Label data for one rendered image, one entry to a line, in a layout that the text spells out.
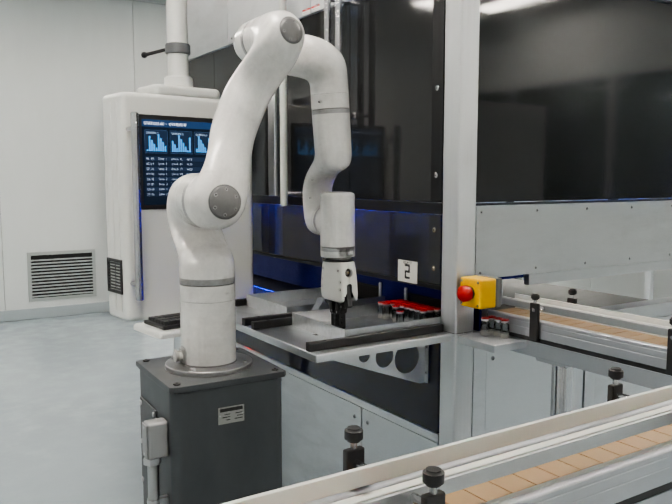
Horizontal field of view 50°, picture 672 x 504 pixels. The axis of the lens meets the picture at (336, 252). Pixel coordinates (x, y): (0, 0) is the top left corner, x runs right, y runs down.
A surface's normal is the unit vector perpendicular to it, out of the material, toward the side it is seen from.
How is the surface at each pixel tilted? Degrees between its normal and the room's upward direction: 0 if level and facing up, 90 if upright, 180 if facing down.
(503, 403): 90
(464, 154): 90
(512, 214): 90
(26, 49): 90
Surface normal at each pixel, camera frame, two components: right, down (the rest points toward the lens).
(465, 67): 0.54, 0.08
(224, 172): 0.46, -0.44
